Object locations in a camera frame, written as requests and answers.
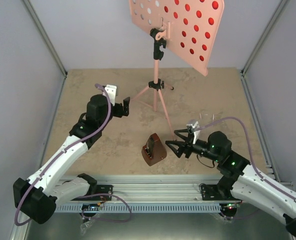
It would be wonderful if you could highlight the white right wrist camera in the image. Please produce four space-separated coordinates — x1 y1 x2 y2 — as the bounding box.
186 119 200 144

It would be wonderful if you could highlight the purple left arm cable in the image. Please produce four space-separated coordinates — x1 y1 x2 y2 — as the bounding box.
14 83 113 227

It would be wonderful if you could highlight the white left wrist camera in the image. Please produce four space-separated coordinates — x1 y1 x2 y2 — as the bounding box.
104 84 118 106

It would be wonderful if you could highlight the aluminium right corner frame post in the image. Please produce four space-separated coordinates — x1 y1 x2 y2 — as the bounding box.
240 0 290 182

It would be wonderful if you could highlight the grey slotted cable duct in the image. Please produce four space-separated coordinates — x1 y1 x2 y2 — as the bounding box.
55 202 221 214

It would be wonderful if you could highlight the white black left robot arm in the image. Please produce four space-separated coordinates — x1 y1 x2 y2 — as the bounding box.
13 94 130 226

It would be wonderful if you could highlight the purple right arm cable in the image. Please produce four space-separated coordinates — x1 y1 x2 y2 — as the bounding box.
194 116 296 208

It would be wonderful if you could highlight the aluminium corner frame post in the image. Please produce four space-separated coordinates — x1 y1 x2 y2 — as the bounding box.
240 0 290 182
22 0 67 78

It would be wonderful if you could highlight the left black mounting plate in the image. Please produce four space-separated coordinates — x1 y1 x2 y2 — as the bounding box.
87 184 113 202

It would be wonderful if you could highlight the clear plastic metronome cover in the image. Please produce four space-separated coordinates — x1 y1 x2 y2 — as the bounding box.
199 112 215 124

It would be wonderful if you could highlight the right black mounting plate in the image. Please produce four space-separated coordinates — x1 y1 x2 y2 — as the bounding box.
199 183 229 201

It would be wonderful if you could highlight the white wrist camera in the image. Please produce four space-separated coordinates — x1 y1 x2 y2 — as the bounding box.
104 84 118 106
186 119 200 144

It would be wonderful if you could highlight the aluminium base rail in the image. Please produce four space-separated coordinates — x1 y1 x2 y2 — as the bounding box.
55 174 296 204

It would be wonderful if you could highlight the brown wooden metronome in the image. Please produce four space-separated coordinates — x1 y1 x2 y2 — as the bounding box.
141 133 167 167

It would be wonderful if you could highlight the clear plastic bag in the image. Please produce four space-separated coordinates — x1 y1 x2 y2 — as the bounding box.
80 218 97 236

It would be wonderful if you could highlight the black mounting plate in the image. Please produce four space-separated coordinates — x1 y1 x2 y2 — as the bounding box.
87 184 113 202
199 183 229 201

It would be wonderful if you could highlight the aluminium left corner frame post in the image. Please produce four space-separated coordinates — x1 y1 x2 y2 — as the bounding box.
22 0 67 78

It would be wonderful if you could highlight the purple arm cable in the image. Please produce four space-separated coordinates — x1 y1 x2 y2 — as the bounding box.
14 83 113 227
194 116 296 208

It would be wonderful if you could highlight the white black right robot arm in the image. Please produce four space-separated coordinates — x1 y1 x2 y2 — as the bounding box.
166 129 296 237

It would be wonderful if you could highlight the pink music stand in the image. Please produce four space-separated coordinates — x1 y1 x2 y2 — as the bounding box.
129 0 225 126

